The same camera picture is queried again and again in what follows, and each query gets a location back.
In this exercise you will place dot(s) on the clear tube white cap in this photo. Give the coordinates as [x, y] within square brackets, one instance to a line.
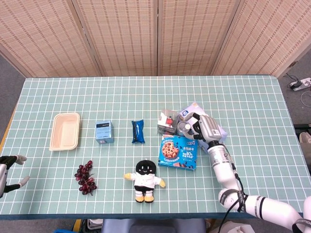
[187, 126]

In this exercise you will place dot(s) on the blue chocolate chip cookie box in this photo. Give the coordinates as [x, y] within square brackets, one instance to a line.
[178, 153]

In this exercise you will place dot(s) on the blue sandwich cookie pack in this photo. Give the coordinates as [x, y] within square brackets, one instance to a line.
[138, 131]

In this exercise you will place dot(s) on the light grey shoe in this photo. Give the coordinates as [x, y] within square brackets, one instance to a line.
[305, 140]

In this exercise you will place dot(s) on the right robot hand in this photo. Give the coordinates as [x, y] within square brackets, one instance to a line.
[210, 128]

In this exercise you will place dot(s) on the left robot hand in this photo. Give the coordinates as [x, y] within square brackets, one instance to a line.
[3, 178]

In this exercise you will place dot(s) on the dark red grape bunch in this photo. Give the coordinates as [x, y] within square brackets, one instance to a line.
[85, 179]

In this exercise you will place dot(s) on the green checked tablecloth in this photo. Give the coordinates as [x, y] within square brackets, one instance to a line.
[145, 97]

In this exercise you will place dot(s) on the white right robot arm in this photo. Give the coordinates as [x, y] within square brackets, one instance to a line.
[226, 170]

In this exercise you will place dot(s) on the small light blue carton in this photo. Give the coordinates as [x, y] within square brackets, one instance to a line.
[104, 132]

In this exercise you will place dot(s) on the clear glass beaker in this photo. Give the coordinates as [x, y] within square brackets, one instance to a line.
[180, 127]

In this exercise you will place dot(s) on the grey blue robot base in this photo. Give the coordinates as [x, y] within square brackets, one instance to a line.
[153, 225]

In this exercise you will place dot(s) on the light blue wet wipes pack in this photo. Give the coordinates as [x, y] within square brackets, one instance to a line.
[195, 106]

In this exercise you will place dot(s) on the beige plastic food container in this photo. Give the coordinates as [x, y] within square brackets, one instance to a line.
[64, 131]

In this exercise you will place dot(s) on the woven bamboo folding screen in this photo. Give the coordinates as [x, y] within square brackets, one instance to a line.
[121, 36]

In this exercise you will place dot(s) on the white power strip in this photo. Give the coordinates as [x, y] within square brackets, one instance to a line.
[301, 83]

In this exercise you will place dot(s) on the black plush doll white coat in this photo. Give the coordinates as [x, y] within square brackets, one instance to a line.
[145, 180]

